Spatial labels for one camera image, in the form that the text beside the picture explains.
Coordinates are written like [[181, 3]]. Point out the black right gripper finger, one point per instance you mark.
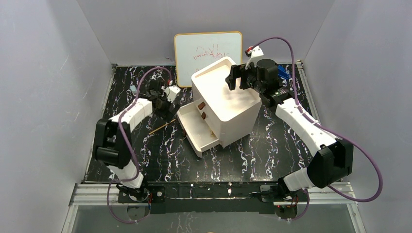
[[245, 82], [236, 71]]

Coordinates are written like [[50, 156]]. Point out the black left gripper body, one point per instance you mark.
[[163, 105]]

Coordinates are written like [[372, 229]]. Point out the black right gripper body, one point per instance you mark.
[[244, 76]]

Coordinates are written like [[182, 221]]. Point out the white bottom drawer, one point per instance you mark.
[[198, 131]]

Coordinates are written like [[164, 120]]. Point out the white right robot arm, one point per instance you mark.
[[332, 157]]

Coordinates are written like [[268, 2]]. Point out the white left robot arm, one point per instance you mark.
[[112, 144]]

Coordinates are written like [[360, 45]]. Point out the blue plastic clamp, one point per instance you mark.
[[283, 73]]

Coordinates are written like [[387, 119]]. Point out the small light blue eraser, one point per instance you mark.
[[133, 90]]

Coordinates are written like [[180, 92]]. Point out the white drawer organizer box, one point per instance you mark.
[[230, 114]]

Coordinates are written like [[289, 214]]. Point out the yellow framed whiteboard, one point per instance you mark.
[[194, 51]]

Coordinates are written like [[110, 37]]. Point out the brown leather drawer pull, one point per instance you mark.
[[201, 105]]

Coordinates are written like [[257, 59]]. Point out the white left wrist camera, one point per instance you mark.
[[171, 92]]

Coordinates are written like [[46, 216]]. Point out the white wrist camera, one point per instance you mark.
[[171, 92], [254, 54]]

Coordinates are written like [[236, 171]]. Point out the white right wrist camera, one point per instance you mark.
[[254, 54]]

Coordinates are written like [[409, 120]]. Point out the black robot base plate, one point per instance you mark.
[[268, 198]]

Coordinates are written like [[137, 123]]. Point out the aluminium rail frame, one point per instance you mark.
[[94, 208]]

